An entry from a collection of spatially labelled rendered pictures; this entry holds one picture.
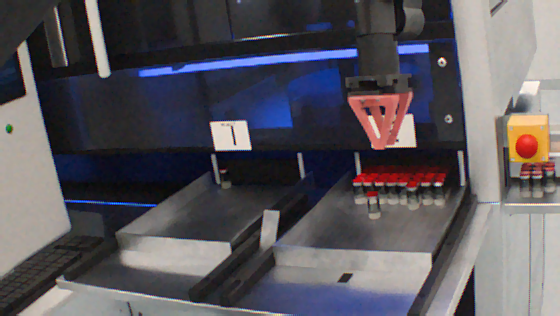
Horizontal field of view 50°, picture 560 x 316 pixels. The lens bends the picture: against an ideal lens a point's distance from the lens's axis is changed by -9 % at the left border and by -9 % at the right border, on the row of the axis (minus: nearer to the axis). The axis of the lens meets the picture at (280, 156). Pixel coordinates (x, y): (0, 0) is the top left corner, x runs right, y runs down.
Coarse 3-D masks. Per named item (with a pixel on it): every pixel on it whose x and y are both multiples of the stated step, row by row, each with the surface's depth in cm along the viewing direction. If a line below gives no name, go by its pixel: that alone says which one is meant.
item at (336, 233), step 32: (352, 192) 128; (320, 224) 116; (352, 224) 113; (384, 224) 111; (416, 224) 108; (448, 224) 100; (288, 256) 102; (320, 256) 99; (352, 256) 96; (384, 256) 94; (416, 256) 91
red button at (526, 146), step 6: (522, 138) 101; (528, 138) 101; (534, 138) 101; (516, 144) 102; (522, 144) 101; (528, 144) 100; (534, 144) 100; (516, 150) 102; (522, 150) 101; (528, 150) 101; (534, 150) 100; (522, 156) 102; (528, 156) 101
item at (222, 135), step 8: (216, 128) 132; (224, 128) 131; (240, 128) 129; (216, 136) 132; (224, 136) 132; (232, 136) 131; (240, 136) 130; (248, 136) 129; (216, 144) 133; (224, 144) 132; (232, 144) 131; (240, 144) 130; (248, 144) 130
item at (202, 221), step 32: (192, 192) 140; (224, 192) 141; (256, 192) 138; (288, 192) 125; (128, 224) 122; (160, 224) 129; (192, 224) 126; (224, 224) 123; (256, 224) 114; (192, 256) 111; (224, 256) 108
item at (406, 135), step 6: (372, 120) 116; (408, 120) 113; (372, 126) 116; (402, 126) 114; (408, 126) 113; (378, 132) 116; (402, 132) 114; (408, 132) 113; (414, 132) 113; (402, 138) 114; (408, 138) 114; (414, 138) 113; (396, 144) 115; (402, 144) 115; (408, 144) 114; (414, 144) 114
